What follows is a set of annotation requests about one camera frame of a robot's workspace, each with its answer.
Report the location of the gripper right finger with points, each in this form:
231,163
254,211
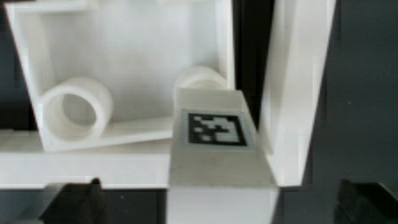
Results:
366,204

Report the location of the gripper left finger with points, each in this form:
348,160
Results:
69,204

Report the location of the white chair seat part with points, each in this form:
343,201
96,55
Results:
107,50

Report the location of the white boundary fence frame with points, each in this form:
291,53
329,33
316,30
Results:
130,165

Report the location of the white chair leg with tag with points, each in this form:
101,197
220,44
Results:
222,191

